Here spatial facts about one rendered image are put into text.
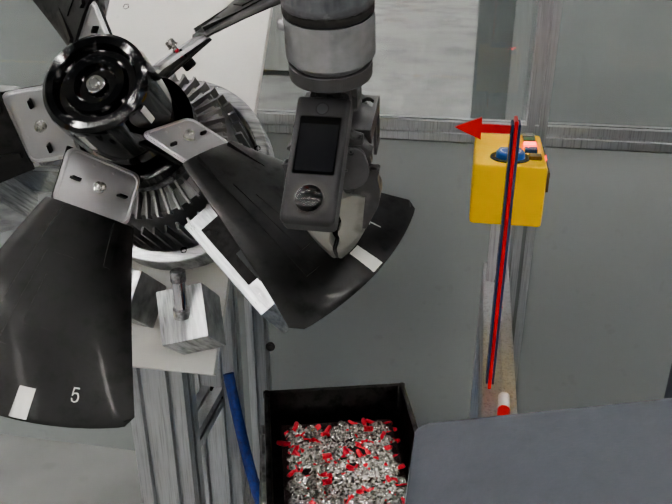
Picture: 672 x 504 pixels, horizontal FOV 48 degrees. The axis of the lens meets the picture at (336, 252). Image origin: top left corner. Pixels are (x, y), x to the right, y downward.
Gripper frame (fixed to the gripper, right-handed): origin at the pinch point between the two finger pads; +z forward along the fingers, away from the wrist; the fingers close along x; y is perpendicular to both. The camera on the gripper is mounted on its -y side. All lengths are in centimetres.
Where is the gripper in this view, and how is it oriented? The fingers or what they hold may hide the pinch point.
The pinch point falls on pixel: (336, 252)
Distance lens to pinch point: 74.8
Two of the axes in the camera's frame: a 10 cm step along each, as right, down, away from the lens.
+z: 0.4, 7.4, 6.7
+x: -9.8, -0.8, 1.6
